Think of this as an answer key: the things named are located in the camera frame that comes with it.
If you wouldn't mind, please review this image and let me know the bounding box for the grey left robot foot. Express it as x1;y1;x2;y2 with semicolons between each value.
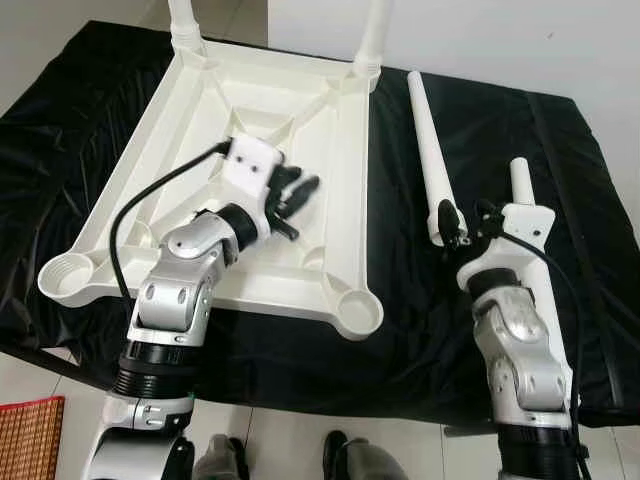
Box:
195;435;249;480

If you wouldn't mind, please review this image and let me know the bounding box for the black table cloth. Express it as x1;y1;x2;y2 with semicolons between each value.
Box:
0;20;640;426

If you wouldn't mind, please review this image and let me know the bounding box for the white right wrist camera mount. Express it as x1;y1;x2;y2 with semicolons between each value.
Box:
457;203;557;291

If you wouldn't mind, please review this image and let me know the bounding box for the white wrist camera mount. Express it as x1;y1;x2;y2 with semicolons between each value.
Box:
220;138;281;216
457;203;557;291

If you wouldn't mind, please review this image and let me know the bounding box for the grey right robot foot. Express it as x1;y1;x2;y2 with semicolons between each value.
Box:
325;432;406;480

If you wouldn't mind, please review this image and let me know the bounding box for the black metal table leg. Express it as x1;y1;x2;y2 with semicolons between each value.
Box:
445;422;501;438

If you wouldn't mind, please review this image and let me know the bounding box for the grey robot foot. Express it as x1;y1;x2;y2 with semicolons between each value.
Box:
195;435;249;480
325;432;406;480

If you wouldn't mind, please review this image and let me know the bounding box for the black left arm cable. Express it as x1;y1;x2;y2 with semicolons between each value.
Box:
108;142;233;304

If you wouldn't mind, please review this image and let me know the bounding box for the white plastic table leg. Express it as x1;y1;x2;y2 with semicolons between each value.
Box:
167;0;206;56
352;0;394;79
407;70;469;248
509;157;563;331

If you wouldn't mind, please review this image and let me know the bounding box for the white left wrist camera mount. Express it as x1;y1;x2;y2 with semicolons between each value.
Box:
220;138;281;216

